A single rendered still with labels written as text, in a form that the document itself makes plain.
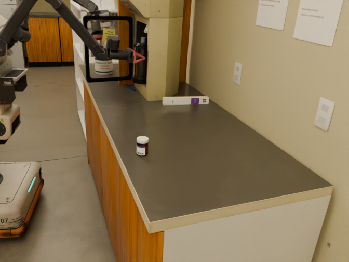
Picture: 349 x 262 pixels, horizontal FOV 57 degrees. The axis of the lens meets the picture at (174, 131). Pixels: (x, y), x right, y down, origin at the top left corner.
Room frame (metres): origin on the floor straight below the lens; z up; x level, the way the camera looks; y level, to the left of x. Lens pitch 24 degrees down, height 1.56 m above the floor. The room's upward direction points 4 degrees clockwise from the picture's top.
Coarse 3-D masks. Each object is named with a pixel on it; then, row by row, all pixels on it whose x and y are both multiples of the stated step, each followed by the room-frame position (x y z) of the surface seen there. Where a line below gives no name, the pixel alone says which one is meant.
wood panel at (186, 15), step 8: (184, 0) 2.29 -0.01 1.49; (120, 8) 2.13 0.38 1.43; (184, 8) 2.29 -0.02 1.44; (184, 16) 2.29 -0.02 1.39; (184, 24) 2.29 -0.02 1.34; (184, 32) 2.30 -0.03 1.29; (184, 40) 2.30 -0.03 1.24; (184, 48) 2.30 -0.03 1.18; (184, 56) 2.30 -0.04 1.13; (184, 64) 2.30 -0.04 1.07; (184, 72) 2.30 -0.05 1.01; (128, 80) 2.15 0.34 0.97; (184, 80) 2.31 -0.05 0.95
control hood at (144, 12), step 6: (120, 0) 2.04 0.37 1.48; (126, 0) 1.87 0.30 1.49; (132, 0) 1.78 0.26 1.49; (138, 0) 1.79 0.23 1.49; (144, 0) 1.80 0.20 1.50; (132, 6) 1.86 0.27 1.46; (138, 6) 1.79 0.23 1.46; (144, 6) 1.80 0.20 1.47; (132, 12) 2.04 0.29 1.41; (138, 12) 1.86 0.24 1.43; (144, 12) 1.80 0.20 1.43
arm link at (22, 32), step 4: (20, 0) 2.12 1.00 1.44; (28, 16) 2.13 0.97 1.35; (24, 20) 2.09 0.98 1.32; (28, 20) 2.13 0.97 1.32; (24, 24) 2.08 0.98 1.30; (28, 24) 2.13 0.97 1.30; (20, 28) 2.05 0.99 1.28; (24, 28) 2.14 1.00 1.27; (28, 28) 2.14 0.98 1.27; (16, 32) 2.05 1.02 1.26; (20, 32) 2.04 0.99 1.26; (24, 32) 2.07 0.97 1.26; (12, 36) 2.04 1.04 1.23; (16, 36) 2.04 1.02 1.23; (20, 36) 2.04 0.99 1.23; (24, 36) 2.06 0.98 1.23; (20, 40) 2.05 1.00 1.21; (28, 40) 2.12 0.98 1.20
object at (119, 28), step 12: (96, 24) 1.98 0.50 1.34; (108, 24) 2.02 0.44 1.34; (120, 24) 2.06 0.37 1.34; (96, 36) 1.98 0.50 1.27; (108, 36) 2.02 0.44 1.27; (120, 36) 2.06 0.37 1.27; (84, 48) 1.95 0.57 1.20; (120, 48) 2.06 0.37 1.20; (96, 60) 1.98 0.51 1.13; (108, 60) 2.02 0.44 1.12; (120, 60) 2.06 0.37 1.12; (96, 72) 1.98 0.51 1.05; (108, 72) 2.02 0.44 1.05; (120, 72) 2.05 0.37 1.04
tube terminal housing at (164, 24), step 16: (160, 0) 1.84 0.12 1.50; (176, 0) 1.94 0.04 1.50; (160, 16) 1.84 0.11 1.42; (176, 16) 1.95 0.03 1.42; (160, 32) 1.84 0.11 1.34; (176, 32) 1.96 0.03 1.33; (160, 48) 1.84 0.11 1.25; (176, 48) 1.97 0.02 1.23; (160, 64) 1.84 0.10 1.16; (176, 64) 1.99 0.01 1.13; (160, 80) 1.84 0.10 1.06; (176, 80) 2.00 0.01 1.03; (144, 96) 1.87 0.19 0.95; (160, 96) 1.85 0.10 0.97
